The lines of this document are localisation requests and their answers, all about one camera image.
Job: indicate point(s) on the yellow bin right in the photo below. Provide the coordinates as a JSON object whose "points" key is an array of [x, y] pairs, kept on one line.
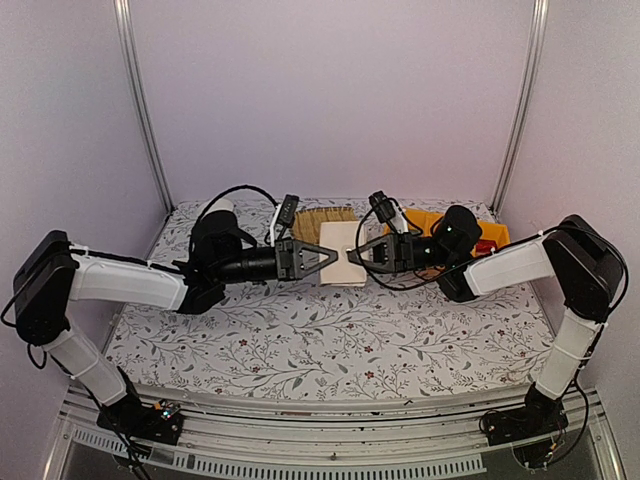
{"points": [[494, 231]]}

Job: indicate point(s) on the floral patterned table mat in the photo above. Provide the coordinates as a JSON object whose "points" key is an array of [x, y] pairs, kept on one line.
{"points": [[305, 341]]}

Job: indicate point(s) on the woven bamboo tray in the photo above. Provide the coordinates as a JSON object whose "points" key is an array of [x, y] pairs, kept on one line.
{"points": [[308, 222]]}

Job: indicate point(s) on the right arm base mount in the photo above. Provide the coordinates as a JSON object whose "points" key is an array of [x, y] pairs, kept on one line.
{"points": [[539, 415]]}

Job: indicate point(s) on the aluminium front rail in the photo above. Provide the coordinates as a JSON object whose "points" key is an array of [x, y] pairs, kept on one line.
{"points": [[429, 438]]}

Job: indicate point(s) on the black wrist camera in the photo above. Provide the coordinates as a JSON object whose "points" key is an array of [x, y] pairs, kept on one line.
{"points": [[283, 218], [389, 212]]}

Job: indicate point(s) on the small white bowl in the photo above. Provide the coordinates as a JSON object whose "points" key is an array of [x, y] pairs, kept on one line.
{"points": [[224, 204]]}

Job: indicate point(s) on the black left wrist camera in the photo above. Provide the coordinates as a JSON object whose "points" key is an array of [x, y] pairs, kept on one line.
{"points": [[283, 218]]}

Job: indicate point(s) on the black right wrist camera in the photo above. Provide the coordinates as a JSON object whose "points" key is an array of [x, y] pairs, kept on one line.
{"points": [[389, 212]]}

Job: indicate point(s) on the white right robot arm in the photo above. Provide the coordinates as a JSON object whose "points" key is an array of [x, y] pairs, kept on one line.
{"points": [[591, 272]]}

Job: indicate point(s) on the aluminium frame post right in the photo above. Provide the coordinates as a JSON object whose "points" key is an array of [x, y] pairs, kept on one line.
{"points": [[533, 56]]}

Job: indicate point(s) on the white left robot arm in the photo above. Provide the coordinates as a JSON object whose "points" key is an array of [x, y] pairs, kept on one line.
{"points": [[59, 272]]}

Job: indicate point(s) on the aluminium frame post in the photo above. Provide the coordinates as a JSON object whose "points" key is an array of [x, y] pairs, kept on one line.
{"points": [[533, 56], [124, 24]]}

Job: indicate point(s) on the aluminium frame post left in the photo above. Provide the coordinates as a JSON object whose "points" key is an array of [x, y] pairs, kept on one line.
{"points": [[124, 24]]}

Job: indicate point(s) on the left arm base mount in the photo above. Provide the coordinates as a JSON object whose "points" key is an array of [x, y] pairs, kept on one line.
{"points": [[160, 422]]}

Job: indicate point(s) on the red cards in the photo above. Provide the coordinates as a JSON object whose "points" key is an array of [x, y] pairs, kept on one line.
{"points": [[485, 247]]}

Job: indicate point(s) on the yellow bin left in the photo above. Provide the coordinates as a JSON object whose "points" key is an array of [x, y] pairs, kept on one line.
{"points": [[425, 220]]}

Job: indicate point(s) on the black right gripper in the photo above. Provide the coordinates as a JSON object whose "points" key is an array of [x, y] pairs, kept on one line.
{"points": [[401, 251]]}

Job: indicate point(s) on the yellow bin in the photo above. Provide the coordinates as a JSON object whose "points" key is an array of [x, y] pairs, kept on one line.
{"points": [[425, 220], [494, 231]]}

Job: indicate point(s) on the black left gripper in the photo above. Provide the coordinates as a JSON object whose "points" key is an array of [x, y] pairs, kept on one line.
{"points": [[286, 259]]}

